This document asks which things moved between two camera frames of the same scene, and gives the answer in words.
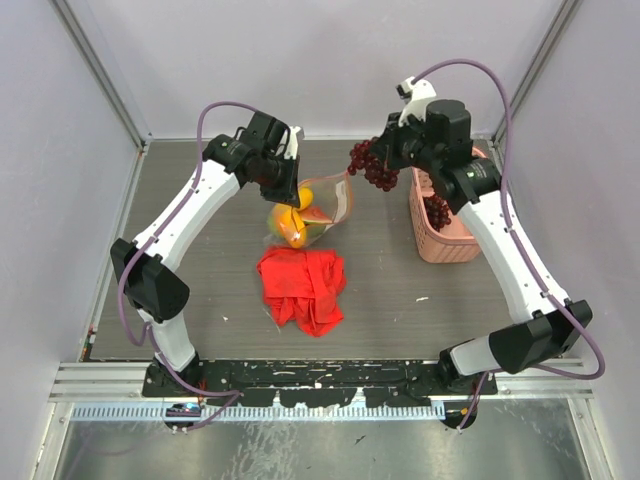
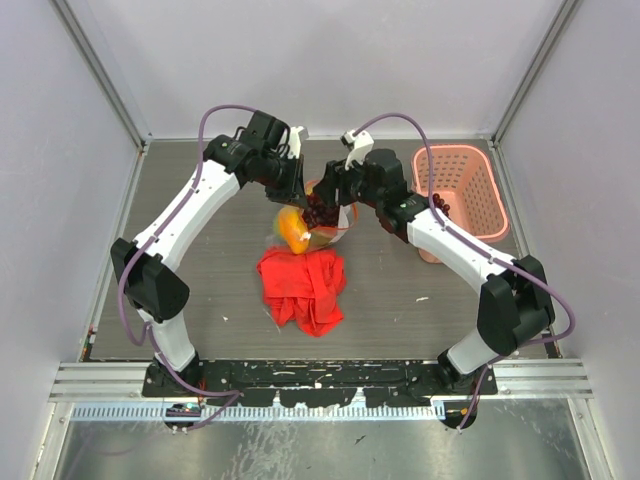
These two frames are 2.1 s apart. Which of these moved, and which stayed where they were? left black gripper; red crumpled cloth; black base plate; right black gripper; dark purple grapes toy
Moved: right black gripper; dark purple grapes toy
Stayed: black base plate; red crumpled cloth; left black gripper
